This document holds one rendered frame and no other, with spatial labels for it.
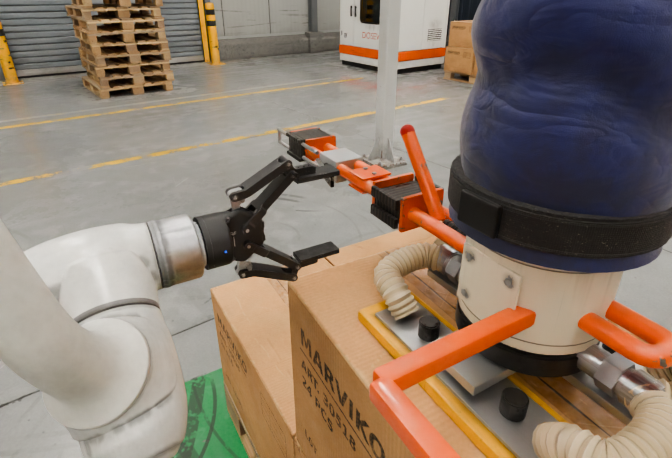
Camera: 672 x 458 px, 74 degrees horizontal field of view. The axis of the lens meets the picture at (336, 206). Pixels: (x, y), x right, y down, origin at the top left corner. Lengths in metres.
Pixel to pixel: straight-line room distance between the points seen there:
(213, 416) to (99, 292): 1.32
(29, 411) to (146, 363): 1.64
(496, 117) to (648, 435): 0.31
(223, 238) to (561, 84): 0.43
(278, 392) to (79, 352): 0.74
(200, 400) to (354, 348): 1.30
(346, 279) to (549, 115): 0.46
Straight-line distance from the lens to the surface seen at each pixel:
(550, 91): 0.42
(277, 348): 1.24
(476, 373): 0.57
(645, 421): 0.54
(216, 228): 0.61
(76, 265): 0.58
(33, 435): 2.03
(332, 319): 0.69
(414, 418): 0.39
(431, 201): 0.69
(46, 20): 9.53
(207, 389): 1.93
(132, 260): 0.58
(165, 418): 0.52
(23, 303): 0.41
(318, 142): 0.98
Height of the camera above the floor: 1.39
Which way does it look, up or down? 26 degrees down
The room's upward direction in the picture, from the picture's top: straight up
